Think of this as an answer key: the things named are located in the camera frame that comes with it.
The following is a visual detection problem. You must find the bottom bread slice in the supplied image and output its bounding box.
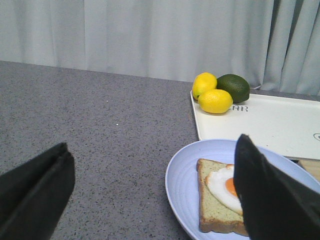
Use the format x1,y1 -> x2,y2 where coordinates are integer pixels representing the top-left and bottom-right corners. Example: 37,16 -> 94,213
196,158 -> 248,237

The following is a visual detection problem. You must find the green lime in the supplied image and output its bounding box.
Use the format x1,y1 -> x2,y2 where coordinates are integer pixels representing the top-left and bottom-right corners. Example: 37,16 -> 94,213
216,74 -> 250,104

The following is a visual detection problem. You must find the light blue round plate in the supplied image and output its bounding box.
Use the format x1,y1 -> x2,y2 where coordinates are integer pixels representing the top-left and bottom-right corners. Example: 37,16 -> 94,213
165,139 -> 320,240

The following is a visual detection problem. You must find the fried egg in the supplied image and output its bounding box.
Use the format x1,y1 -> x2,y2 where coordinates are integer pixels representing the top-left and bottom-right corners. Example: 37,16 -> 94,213
205,164 -> 243,216

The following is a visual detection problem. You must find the rear yellow lemon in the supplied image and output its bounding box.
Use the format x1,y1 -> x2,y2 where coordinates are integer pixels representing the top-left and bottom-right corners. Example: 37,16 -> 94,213
192,72 -> 217,100

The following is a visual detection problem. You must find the wooden cutting board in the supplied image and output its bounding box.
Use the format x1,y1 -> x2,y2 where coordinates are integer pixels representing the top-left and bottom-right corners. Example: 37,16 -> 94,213
298,160 -> 320,181

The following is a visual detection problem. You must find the yellow lemon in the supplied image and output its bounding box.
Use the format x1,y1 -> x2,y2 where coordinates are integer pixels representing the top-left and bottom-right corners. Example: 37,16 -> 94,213
192,72 -> 217,100
198,89 -> 233,114

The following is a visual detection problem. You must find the grey curtain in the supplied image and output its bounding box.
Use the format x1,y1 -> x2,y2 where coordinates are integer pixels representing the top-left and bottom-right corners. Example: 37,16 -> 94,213
0,0 -> 320,95

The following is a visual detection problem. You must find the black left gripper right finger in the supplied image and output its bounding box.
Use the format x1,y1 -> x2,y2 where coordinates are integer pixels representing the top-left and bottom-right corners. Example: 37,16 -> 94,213
233,134 -> 320,240

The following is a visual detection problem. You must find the white rectangular tray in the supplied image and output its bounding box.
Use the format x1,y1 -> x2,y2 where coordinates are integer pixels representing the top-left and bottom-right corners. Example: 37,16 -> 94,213
191,94 -> 320,160

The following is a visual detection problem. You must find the front yellow lemon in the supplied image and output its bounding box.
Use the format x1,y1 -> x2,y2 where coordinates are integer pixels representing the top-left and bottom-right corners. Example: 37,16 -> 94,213
198,89 -> 233,114

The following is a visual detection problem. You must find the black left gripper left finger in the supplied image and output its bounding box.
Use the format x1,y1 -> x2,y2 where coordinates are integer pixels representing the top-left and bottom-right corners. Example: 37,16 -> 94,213
0,142 -> 75,240

